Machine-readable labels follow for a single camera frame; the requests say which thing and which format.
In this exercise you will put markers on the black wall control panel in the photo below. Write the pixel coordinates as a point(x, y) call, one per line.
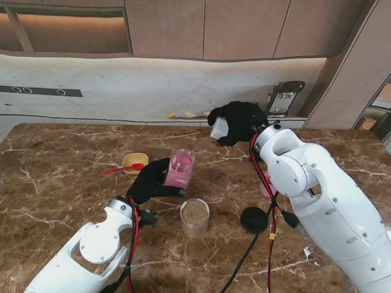
point(39, 91)

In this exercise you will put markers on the lit open shelf niche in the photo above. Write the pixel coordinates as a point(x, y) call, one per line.
point(61, 30)

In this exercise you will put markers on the white square container lid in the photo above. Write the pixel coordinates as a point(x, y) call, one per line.
point(220, 129)

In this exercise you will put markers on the yellow plastic bowl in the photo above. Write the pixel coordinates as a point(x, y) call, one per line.
point(134, 159)

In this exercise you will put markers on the black round jar lid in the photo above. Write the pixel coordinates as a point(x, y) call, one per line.
point(253, 219)

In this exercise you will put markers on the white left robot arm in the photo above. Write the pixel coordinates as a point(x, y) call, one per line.
point(82, 256)

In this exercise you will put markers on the red plastic measuring spoon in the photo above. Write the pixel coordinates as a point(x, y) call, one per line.
point(122, 169)

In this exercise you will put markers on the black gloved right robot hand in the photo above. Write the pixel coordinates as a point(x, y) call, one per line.
point(241, 122)

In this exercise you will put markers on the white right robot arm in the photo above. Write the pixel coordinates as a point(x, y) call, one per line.
point(320, 198)

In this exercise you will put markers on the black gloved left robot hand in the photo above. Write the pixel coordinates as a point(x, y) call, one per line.
point(148, 183)

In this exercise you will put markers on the pink container with white lid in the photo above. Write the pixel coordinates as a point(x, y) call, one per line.
point(180, 174)

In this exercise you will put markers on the wooden wall cabinets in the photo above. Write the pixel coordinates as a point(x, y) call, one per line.
point(214, 27)

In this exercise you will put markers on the round wooden ornament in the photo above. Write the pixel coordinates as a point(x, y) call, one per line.
point(368, 123)

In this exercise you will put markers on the tall wooden cabinet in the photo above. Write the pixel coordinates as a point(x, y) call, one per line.
point(342, 76)

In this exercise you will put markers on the wooden cutting board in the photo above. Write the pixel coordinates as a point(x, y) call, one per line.
point(195, 117)

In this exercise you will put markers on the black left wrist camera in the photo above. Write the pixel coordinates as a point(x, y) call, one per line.
point(149, 218)

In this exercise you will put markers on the black espresso machine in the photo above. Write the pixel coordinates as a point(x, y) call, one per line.
point(285, 97)

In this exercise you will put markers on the clear jar of grain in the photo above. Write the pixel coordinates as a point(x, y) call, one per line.
point(195, 215)

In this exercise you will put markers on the pink plastic measuring cup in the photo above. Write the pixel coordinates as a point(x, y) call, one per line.
point(263, 186)

